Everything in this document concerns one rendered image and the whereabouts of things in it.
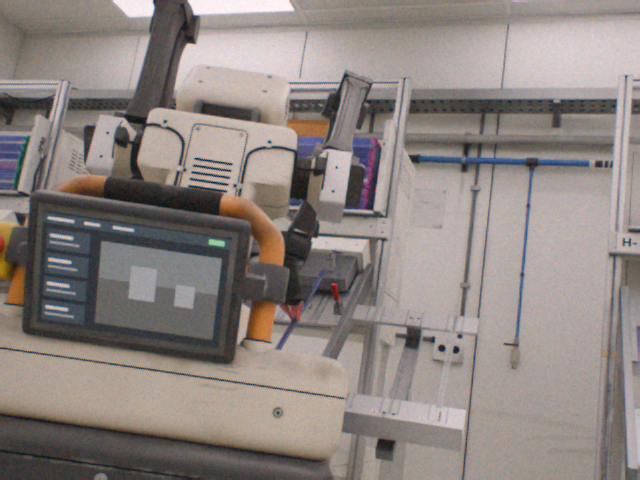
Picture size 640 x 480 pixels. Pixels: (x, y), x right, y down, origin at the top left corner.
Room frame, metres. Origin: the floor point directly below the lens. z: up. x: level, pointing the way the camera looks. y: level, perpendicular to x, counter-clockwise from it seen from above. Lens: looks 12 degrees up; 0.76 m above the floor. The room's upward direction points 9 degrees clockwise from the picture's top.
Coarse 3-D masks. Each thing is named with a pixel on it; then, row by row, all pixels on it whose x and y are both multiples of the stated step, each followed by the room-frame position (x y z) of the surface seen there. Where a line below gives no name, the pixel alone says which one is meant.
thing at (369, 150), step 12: (300, 144) 2.37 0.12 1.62; (312, 144) 2.35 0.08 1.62; (360, 144) 2.29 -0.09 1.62; (372, 144) 2.28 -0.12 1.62; (300, 156) 2.36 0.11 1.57; (360, 156) 2.29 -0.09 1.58; (372, 156) 2.29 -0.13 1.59; (372, 168) 2.31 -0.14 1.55; (372, 180) 2.35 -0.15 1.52; (372, 192) 2.37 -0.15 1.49; (360, 204) 2.28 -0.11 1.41; (372, 204) 2.39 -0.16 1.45
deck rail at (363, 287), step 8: (368, 264) 2.31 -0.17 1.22; (368, 272) 2.27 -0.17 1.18; (360, 280) 2.24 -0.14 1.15; (368, 280) 2.28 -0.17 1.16; (360, 288) 2.21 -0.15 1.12; (368, 288) 2.29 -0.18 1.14; (352, 296) 2.18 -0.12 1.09; (360, 296) 2.21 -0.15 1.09; (352, 304) 2.15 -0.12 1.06; (360, 304) 2.22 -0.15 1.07; (344, 312) 2.12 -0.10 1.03; (352, 312) 2.15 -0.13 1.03; (344, 320) 2.10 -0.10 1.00; (336, 328) 2.07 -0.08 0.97; (344, 328) 2.09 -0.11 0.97; (336, 336) 2.04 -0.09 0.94; (344, 336) 2.10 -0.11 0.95; (328, 344) 2.02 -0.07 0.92; (336, 344) 2.04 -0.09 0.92; (328, 352) 2.00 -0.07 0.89; (336, 352) 2.05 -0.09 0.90
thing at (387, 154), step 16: (288, 80) 2.46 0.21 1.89; (304, 80) 2.44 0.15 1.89; (320, 80) 2.42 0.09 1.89; (336, 80) 2.40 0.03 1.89; (384, 80) 2.34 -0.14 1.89; (384, 144) 2.25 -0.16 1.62; (384, 160) 2.25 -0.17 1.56; (384, 176) 2.25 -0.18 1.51; (384, 192) 2.27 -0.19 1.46; (384, 208) 2.29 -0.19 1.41
